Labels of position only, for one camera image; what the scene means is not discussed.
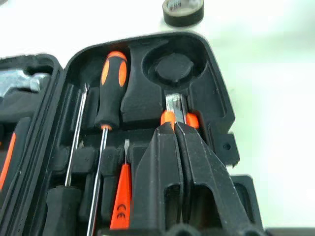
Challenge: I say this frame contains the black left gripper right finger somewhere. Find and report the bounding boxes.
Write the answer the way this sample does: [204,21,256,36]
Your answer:
[175,122,250,229]

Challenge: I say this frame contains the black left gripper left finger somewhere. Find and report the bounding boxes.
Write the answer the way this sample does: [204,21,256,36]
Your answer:
[132,122,185,232]

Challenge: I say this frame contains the orange voltage tester pen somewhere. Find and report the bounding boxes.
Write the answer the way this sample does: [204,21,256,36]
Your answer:
[109,138,134,231]

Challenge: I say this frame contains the black orange utility knife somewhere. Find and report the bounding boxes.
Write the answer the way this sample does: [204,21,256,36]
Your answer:
[160,92,199,130]

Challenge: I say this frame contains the black plastic tool case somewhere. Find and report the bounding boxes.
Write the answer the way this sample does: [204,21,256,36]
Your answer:
[0,31,267,236]

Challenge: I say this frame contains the long black orange screwdriver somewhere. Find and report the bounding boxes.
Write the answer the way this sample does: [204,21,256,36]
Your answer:
[86,51,129,236]

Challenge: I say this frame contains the short black orange screwdriver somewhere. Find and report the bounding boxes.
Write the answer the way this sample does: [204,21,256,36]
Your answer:
[43,83,89,236]

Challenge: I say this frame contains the black tape roll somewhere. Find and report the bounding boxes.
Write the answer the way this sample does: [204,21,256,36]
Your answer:
[163,0,205,27]

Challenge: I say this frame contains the orange handled pliers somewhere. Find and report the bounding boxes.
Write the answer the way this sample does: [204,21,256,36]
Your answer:
[0,132,17,191]

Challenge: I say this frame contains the claw hammer black orange handle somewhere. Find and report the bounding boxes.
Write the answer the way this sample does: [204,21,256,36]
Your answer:
[0,69,50,99]

